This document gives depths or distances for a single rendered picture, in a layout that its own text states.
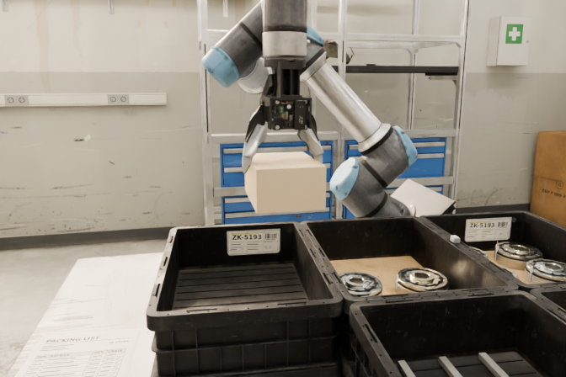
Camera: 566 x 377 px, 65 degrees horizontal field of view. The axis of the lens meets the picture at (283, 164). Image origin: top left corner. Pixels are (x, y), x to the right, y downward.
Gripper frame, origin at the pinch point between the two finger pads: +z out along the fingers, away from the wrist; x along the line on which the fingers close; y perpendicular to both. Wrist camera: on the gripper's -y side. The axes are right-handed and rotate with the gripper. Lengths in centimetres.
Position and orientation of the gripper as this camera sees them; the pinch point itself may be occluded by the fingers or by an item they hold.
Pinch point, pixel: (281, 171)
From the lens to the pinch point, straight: 81.6
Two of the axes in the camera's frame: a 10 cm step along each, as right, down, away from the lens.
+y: 2.0, 2.0, -9.6
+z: 0.0, 9.8, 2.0
